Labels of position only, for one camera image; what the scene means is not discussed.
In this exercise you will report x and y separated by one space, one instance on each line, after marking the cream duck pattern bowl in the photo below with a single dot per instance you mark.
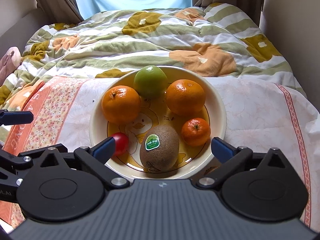
191 160

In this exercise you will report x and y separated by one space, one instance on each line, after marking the green apple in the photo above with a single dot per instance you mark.
150 82

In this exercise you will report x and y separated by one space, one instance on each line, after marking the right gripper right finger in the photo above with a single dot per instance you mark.
233 160

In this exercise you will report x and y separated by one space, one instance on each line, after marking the large orange front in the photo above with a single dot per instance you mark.
120 105

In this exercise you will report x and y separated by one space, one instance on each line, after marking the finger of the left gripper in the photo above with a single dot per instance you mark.
15 117

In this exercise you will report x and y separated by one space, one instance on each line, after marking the kiwi with green sticker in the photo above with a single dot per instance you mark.
159 149

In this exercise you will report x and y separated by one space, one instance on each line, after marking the red cherry tomato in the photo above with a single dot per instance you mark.
122 143

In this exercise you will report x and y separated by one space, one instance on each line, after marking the left brown curtain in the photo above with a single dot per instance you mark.
61 11

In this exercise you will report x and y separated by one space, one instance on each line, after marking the floral striped duvet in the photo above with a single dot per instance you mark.
219 40

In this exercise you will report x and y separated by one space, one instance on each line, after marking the pink plush toy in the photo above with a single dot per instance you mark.
9 63

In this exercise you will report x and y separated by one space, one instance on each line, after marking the beige headboard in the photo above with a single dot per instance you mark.
19 34

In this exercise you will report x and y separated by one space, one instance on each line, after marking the large orange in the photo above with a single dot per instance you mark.
185 97
120 105

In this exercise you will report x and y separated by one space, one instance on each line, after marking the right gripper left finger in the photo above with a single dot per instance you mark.
93 161

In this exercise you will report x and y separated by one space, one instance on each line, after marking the small mandarin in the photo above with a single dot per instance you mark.
195 132

